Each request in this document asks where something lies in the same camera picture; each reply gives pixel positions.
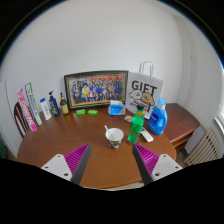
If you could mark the blue tissue pack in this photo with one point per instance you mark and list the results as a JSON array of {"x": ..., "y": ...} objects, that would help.
[{"x": 116, "y": 108}]

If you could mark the patterned paper cup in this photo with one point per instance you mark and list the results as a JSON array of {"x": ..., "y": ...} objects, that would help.
[{"x": 118, "y": 136}]

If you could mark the white radiator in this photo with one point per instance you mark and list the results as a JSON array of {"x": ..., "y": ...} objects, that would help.
[{"x": 208, "y": 149}]

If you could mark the white gift paper bag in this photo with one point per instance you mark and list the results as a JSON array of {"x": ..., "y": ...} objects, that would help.
[{"x": 143, "y": 88}]

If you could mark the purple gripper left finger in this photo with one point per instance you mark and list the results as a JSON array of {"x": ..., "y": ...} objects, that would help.
[{"x": 71, "y": 166}]

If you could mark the dark blue pump bottle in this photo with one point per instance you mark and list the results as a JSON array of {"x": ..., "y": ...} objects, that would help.
[{"x": 53, "y": 104}]

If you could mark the green soap bar left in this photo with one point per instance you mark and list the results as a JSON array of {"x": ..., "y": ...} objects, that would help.
[{"x": 80, "y": 112}]

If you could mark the amber pump bottle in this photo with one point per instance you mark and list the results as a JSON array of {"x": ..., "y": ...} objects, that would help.
[{"x": 63, "y": 104}]

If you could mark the framed group photo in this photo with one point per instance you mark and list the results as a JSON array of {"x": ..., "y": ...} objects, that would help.
[{"x": 95, "y": 88}]

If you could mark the white remote control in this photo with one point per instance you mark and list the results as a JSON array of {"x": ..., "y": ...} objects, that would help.
[{"x": 146, "y": 135}]

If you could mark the white lotion bottle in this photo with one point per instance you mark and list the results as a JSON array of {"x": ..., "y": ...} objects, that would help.
[{"x": 45, "y": 109}]

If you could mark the green plastic bottle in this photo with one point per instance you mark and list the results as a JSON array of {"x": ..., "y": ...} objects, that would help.
[{"x": 136, "y": 125}]

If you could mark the blue detergent bottle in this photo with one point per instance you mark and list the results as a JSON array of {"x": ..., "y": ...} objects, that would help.
[{"x": 158, "y": 118}]

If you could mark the wooden chair back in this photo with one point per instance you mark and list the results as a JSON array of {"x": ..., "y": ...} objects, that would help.
[{"x": 20, "y": 120}]

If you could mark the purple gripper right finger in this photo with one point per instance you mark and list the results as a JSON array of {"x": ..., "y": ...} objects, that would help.
[{"x": 152, "y": 166}]

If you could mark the red round coaster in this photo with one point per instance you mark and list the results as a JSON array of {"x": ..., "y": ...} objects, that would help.
[{"x": 127, "y": 141}]

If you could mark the small snack packet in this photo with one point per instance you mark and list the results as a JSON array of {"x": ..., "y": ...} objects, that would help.
[{"x": 128, "y": 118}]

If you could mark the pink long box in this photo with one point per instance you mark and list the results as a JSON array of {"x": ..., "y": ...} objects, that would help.
[{"x": 25, "y": 110}]

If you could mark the green white long box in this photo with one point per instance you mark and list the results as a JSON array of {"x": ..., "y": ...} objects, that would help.
[{"x": 32, "y": 103}]

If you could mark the white spoon in cup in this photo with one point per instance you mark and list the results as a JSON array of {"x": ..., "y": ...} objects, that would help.
[{"x": 108, "y": 132}]

